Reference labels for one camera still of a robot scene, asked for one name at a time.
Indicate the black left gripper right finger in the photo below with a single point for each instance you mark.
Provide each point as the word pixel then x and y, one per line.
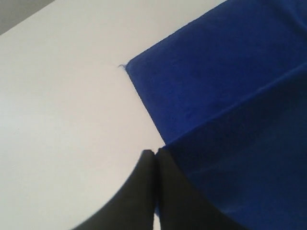
pixel 181 206

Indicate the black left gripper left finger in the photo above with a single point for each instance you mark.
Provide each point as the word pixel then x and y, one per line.
pixel 133 205

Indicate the blue towel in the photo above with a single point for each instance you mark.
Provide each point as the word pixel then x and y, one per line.
pixel 228 94

